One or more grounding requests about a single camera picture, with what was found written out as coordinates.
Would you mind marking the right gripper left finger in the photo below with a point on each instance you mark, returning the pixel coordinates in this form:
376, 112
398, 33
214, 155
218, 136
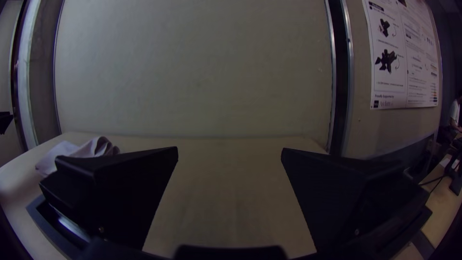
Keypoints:
115, 195

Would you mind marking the person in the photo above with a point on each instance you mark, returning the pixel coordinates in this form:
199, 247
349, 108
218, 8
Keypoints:
455, 113

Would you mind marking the black stand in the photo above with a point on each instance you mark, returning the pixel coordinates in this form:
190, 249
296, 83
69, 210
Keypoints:
455, 173

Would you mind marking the grey t-shirt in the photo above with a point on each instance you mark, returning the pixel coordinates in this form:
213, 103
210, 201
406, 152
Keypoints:
72, 150

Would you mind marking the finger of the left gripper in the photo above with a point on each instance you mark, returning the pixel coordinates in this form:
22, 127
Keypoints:
4, 121

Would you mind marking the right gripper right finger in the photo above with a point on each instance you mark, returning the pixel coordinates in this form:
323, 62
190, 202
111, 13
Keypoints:
343, 202

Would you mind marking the pale wooden desk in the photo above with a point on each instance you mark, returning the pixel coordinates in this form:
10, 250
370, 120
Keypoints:
442, 213

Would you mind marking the white printed poster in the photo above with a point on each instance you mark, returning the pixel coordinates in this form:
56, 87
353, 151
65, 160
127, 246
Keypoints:
400, 54

